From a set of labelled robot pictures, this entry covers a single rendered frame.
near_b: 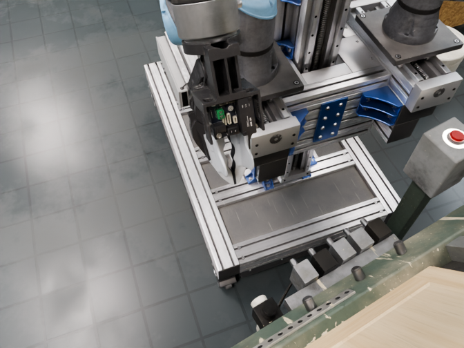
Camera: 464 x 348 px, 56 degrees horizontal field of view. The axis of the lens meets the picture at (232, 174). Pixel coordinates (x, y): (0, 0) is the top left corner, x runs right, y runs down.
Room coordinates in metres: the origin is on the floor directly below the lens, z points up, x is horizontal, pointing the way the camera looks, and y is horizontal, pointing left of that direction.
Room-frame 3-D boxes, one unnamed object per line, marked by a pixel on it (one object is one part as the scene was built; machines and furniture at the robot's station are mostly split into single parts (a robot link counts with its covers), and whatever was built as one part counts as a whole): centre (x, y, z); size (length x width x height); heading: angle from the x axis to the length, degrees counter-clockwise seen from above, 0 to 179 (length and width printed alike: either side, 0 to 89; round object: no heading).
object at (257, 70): (0.90, -0.05, 1.09); 0.15 x 0.15 x 0.10
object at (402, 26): (1.07, -0.51, 1.09); 0.15 x 0.15 x 0.10
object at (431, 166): (0.75, -0.60, 0.84); 0.12 x 0.12 x 0.18; 30
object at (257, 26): (0.90, -0.04, 1.20); 0.13 x 0.12 x 0.14; 96
